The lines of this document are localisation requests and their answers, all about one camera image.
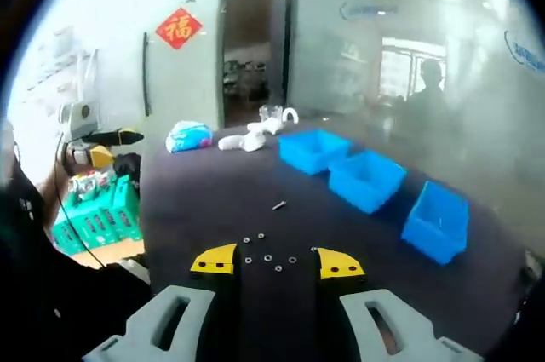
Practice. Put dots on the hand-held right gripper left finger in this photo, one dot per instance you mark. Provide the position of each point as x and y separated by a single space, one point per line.
145 328

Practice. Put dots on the white arched plastic piece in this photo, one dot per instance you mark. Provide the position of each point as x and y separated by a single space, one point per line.
290 110

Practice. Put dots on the blue plastic bin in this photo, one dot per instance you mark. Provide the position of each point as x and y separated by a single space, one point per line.
362 191
306 157
434 238

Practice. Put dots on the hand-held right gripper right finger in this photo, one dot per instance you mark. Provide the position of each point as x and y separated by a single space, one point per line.
409 336

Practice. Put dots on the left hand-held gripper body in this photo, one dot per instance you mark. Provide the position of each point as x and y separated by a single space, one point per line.
78 119

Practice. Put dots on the blue glass logo sticker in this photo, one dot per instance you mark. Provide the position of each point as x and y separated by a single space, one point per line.
528 57
368 12

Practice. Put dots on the small black bag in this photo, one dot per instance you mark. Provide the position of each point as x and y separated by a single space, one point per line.
127 165

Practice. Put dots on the red diamond paper decoration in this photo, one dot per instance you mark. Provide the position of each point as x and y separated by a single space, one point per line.
179 27

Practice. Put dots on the dark door frame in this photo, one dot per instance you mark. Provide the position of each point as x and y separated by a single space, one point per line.
285 38

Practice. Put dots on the person's dark jacket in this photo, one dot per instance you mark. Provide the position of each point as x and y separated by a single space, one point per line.
42 294

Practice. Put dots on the blue white tissue packet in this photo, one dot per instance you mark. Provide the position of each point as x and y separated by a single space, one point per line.
187 137

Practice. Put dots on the pale wall rack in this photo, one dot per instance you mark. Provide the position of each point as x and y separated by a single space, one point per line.
55 59

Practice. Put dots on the clear glass mug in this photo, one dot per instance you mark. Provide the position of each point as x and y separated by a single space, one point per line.
270 113

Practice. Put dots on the small nuts and washers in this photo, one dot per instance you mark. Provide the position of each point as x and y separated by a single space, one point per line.
267 257

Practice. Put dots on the single metal screw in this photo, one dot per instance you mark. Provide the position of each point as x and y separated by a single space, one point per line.
279 205

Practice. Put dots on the green printed crate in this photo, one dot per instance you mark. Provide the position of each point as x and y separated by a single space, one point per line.
102 221

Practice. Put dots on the colourful snack packets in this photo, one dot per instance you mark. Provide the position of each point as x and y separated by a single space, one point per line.
89 185

